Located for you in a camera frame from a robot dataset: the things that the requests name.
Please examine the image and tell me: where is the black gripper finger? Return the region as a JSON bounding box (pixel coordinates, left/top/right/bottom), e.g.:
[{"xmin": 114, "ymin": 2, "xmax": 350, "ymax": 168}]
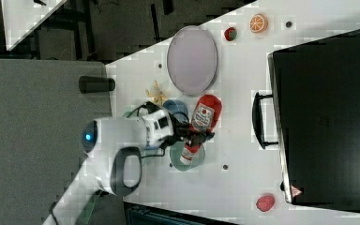
[
  {"xmin": 176, "ymin": 122, "xmax": 192, "ymax": 129},
  {"xmin": 183, "ymin": 129, "xmax": 215, "ymax": 144}
]

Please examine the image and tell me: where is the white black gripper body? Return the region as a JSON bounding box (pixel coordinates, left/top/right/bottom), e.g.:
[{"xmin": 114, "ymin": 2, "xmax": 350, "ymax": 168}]
[{"xmin": 142, "ymin": 106, "xmax": 180, "ymax": 147}]

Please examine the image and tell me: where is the red plush ketchup bottle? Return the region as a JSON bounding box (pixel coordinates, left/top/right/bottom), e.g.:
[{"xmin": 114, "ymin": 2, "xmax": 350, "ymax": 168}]
[{"xmin": 185, "ymin": 95, "xmax": 222, "ymax": 153}]

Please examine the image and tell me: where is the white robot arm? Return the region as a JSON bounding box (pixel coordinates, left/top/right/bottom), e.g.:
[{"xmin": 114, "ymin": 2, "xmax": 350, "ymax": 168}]
[{"xmin": 42, "ymin": 101, "xmax": 214, "ymax": 225}]

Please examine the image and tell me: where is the grey round plate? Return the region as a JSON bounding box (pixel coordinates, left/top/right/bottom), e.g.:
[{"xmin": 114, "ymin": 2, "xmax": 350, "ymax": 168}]
[{"xmin": 167, "ymin": 25, "xmax": 218, "ymax": 96}]

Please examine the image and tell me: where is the blue round bowl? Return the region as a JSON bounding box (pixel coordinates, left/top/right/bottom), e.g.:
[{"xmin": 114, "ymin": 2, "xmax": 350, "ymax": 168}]
[{"xmin": 163, "ymin": 99, "xmax": 188, "ymax": 122}]

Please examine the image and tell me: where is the green perforated colander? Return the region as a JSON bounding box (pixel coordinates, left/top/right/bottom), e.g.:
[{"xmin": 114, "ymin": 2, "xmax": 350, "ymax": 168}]
[{"xmin": 122, "ymin": 112, "xmax": 137, "ymax": 119}]

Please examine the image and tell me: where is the red strawberry toy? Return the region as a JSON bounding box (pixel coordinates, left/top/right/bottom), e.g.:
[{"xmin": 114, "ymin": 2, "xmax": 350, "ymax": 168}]
[{"xmin": 224, "ymin": 27, "xmax": 237, "ymax": 41}]

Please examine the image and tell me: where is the black toaster oven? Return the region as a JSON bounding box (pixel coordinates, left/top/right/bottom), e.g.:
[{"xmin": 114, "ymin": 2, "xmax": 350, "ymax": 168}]
[{"xmin": 268, "ymin": 29, "xmax": 360, "ymax": 213}]

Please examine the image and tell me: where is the orange slice toy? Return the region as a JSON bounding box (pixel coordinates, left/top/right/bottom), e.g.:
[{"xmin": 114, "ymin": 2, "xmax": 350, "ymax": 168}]
[{"xmin": 249, "ymin": 13, "xmax": 268, "ymax": 33}]

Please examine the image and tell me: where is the white side table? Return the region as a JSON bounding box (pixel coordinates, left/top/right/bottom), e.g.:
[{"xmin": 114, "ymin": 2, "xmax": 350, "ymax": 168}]
[{"xmin": 0, "ymin": 0, "xmax": 68, "ymax": 51}]

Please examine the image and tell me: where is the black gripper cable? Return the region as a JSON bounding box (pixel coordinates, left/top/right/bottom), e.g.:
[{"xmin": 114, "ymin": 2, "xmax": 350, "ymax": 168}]
[{"xmin": 126, "ymin": 101, "xmax": 190, "ymax": 158}]

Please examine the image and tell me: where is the green pot with handle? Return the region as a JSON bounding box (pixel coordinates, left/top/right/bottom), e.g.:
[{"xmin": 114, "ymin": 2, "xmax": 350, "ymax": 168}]
[{"xmin": 170, "ymin": 142, "xmax": 205, "ymax": 172}]

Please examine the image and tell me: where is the black cylinder post upper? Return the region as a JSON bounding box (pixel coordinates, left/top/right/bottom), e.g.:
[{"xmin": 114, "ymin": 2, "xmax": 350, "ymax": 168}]
[{"xmin": 79, "ymin": 76, "xmax": 115, "ymax": 94}]

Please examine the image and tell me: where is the blue metal frame rail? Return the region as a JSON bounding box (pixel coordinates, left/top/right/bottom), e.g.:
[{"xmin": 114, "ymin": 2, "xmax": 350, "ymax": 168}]
[{"xmin": 124, "ymin": 202, "xmax": 234, "ymax": 225}]

